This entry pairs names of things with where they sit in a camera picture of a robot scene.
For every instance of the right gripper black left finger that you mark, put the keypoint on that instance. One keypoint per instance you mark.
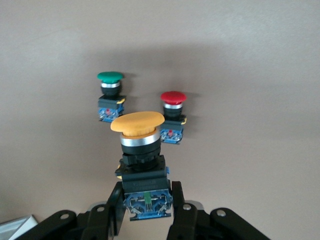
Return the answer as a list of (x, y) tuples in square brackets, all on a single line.
[(100, 225)]

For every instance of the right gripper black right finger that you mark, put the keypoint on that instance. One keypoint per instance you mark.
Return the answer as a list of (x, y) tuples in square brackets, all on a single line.
[(187, 225)]

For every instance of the yellow mushroom push button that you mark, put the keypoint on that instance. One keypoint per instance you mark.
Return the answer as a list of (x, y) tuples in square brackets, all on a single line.
[(137, 125)]

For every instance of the red mushroom push button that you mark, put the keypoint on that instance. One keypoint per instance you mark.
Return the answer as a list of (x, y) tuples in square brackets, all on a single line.
[(173, 98)]

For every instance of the green mushroom push button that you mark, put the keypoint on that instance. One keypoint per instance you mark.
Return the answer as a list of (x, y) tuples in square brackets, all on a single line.
[(110, 77)]

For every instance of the brown table mat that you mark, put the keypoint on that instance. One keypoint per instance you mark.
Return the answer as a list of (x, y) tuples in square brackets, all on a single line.
[(225, 50)]

